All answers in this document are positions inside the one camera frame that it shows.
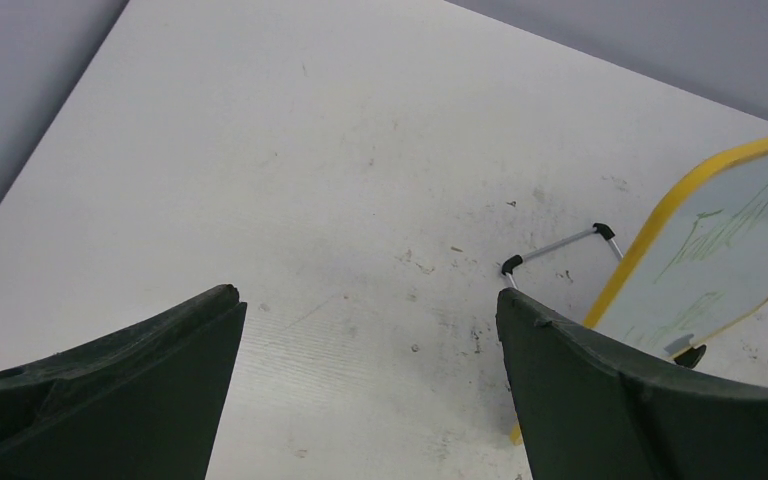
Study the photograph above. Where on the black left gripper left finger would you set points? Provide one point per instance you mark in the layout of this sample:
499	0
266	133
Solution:
143	402

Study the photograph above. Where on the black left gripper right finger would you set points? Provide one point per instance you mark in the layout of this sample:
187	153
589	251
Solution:
590	407

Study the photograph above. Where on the yellow framed whiteboard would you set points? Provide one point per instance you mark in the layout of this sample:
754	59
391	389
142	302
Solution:
699	264

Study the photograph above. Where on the black whiteboard stand foot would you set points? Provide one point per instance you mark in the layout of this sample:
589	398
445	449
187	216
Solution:
691	357

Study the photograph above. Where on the metal wire whiteboard stand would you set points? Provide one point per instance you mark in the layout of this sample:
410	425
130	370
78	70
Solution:
603	230

